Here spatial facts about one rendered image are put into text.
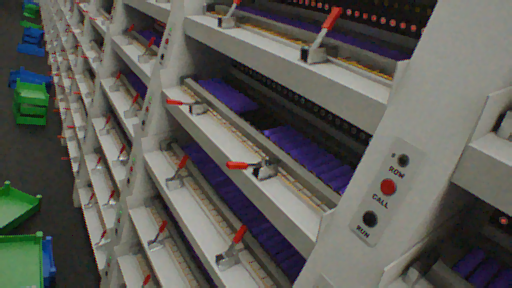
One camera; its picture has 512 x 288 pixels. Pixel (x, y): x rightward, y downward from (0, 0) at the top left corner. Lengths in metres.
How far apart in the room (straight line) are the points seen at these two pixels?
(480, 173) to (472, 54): 0.12
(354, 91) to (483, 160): 0.17
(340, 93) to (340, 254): 0.20
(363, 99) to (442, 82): 0.09
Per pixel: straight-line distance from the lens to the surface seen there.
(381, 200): 0.38
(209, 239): 0.68
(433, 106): 0.37
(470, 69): 0.36
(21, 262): 1.45
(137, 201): 1.04
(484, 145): 0.36
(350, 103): 0.42
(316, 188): 0.49
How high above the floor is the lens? 1.12
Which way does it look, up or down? 18 degrees down
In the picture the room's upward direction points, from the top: 22 degrees clockwise
